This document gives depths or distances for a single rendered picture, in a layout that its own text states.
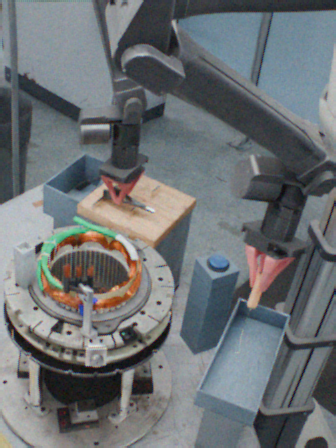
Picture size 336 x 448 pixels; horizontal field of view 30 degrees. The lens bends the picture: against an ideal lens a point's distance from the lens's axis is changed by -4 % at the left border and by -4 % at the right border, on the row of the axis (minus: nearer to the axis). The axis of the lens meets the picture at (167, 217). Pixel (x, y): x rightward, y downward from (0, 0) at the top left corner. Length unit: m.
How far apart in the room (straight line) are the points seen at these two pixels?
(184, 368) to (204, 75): 0.89
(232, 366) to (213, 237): 1.92
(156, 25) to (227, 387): 0.71
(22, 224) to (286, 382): 0.84
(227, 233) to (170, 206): 1.68
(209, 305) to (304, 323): 0.21
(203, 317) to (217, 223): 1.77
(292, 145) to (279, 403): 0.86
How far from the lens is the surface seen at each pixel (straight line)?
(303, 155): 0.88
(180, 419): 1.40
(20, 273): 1.16
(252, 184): 0.92
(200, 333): 1.45
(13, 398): 1.39
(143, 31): 0.64
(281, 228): 0.99
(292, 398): 1.59
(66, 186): 1.56
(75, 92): 3.72
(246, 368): 1.19
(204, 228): 3.11
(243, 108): 0.78
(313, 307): 1.35
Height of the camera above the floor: 1.93
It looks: 38 degrees down
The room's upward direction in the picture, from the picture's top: 9 degrees clockwise
